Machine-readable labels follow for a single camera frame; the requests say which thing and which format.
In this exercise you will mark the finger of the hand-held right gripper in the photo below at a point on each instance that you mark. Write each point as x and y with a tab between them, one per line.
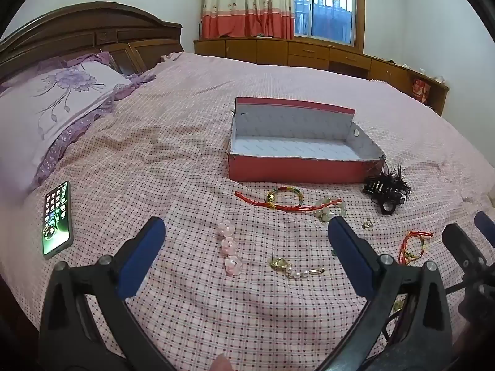
486	228
462	245

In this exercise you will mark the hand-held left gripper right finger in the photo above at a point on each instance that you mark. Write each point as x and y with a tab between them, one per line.
352	255

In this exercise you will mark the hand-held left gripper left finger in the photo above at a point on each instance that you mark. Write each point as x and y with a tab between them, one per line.
143	255

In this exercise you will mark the small gold earring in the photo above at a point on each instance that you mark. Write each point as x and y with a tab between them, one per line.
368	223

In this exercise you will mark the black feather hair clip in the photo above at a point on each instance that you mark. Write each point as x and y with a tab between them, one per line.
383	189

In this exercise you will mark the gold pearl hair clip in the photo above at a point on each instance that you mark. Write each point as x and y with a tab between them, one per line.
279	263

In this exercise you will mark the pink flower hair clip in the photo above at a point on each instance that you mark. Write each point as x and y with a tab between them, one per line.
229	245

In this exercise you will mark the red cardboard box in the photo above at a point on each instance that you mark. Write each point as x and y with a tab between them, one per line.
290	170

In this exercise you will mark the person's left hand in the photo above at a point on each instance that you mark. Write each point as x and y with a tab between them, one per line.
222	364

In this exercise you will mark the smartphone with lit screen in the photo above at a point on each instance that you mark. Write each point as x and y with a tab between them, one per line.
57	220

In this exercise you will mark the pink checked bed sheet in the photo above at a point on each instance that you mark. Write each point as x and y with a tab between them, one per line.
174	154

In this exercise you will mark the red gift box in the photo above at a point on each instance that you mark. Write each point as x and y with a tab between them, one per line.
420	89

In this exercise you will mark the purple floral pillow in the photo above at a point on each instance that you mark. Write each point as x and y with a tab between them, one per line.
50	104

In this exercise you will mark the long wooden cabinet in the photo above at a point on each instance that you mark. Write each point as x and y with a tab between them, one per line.
309	52

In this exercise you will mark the wooden headboard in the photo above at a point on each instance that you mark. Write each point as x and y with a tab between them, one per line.
77	31

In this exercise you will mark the barred window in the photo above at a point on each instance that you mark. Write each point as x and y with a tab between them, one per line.
328	7

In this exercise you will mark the cream and red curtain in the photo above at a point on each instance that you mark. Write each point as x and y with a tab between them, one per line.
247	4

